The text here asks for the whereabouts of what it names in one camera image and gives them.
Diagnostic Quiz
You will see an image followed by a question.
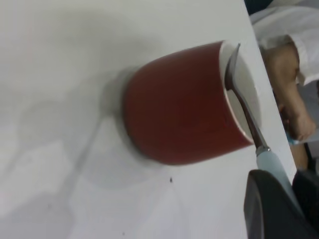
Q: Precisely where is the red mug white inside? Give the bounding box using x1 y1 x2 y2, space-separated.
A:
124 39 262 166

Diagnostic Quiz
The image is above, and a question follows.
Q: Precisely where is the white shirt sleeve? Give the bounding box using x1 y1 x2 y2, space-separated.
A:
250 5 319 87

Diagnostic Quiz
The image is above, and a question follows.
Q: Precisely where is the bare person hand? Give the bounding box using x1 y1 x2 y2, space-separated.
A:
279 99 317 140

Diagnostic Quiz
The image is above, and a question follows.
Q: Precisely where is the metal spoon pale blue handle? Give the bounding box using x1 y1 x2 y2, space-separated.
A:
223 42 294 192

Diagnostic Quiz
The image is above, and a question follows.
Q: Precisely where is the bare person forearm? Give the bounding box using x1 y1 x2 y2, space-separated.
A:
260 34 305 113

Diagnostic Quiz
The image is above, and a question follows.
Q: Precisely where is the light blue white object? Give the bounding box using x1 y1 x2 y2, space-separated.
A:
286 130 319 145

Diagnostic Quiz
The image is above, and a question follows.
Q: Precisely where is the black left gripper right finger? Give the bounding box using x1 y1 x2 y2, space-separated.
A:
292 170 319 239

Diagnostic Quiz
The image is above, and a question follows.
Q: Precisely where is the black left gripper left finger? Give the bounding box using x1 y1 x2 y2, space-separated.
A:
243 169 314 239

